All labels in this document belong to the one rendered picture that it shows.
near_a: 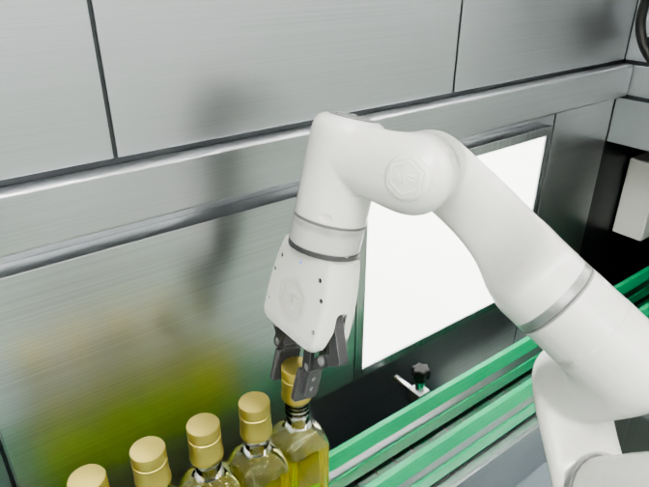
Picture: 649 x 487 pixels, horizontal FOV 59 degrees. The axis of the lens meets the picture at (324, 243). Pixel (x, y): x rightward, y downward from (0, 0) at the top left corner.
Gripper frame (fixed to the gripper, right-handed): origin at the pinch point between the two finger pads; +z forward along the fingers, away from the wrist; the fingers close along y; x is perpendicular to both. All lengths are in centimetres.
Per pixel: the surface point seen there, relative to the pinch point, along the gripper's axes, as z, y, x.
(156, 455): 5.0, 1.3, -16.2
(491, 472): 22.7, 6.4, 39.6
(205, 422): 3.6, 0.2, -10.8
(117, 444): 14.2, -11.9, -14.4
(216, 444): 5.2, 1.8, -10.0
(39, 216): -14.0, -12.8, -24.2
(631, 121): -34, -10, 81
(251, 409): 2.4, 1.4, -6.2
